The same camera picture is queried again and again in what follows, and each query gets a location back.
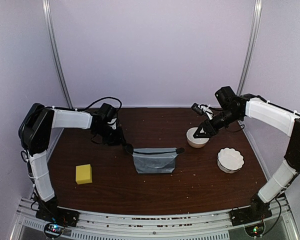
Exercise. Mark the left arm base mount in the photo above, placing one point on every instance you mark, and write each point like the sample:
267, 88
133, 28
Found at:
50, 212

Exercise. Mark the white scalloped bowl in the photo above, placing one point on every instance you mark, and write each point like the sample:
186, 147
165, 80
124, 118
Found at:
230, 160

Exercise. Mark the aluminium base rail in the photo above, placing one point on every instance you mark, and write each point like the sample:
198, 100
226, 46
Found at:
216, 225

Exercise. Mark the grey drawstring pouch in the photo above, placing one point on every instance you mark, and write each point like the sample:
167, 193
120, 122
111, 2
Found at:
156, 160

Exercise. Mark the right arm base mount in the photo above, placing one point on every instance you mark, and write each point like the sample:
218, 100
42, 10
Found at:
256, 211

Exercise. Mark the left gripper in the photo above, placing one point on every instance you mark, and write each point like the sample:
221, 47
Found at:
117, 140

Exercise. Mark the aluminium corner post left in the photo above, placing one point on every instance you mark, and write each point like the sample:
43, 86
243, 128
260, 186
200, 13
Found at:
55, 53

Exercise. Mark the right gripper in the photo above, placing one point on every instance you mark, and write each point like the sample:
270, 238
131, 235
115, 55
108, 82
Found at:
210, 129

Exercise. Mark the aluminium corner post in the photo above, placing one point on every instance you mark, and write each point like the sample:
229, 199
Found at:
55, 53
254, 30

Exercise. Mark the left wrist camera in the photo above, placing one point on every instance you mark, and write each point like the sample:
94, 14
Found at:
113, 123

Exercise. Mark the yellow sponge block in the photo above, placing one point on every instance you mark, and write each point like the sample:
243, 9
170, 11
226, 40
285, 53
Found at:
83, 174

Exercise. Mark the white round bowl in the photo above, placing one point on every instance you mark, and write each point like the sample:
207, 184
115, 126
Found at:
195, 142

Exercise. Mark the aluminium corner post right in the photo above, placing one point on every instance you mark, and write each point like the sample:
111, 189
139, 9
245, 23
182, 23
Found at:
254, 30

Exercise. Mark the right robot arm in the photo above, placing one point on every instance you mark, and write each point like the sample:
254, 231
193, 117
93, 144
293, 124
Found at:
275, 129

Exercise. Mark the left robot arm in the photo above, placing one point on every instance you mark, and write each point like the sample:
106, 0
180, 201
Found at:
35, 133

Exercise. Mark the black clipper guard comb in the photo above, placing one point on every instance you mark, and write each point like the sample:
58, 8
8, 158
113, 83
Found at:
129, 148

